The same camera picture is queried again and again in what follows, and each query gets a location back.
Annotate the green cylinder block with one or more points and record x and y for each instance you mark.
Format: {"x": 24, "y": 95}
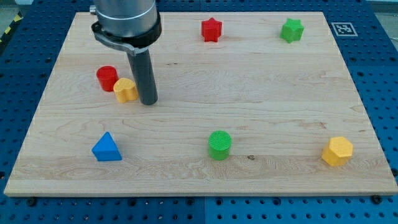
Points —
{"x": 219, "y": 144}

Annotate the wooden board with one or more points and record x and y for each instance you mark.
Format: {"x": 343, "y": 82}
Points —
{"x": 280, "y": 102}

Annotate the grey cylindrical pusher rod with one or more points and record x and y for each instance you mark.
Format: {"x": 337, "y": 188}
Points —
{"x": 142, "y": 71}

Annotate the yellow heart block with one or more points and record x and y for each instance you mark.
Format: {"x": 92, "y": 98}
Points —
{"x": 125, "y": 90}

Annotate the red star block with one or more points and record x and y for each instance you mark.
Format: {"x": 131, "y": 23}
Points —
{"x": 211, "y": 30}

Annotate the red cylinder block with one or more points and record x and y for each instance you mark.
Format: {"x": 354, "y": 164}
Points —
{"x": 107, "y": 77}

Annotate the blue triangle block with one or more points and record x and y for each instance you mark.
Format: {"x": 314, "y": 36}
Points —
{"x": 106, "y": 149}

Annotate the green star block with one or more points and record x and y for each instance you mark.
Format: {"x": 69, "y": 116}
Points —
{"x": 292, "y": 30}

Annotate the yellow hexagon block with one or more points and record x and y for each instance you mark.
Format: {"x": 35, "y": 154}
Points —
{"x": 337, "y": 151}

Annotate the white fiducial marker tag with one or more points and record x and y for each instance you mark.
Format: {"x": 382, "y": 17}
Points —
{"x": 344, "y": 29}

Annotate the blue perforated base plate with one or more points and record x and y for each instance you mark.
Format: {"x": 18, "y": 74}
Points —
{"x": 30, "y": 55}

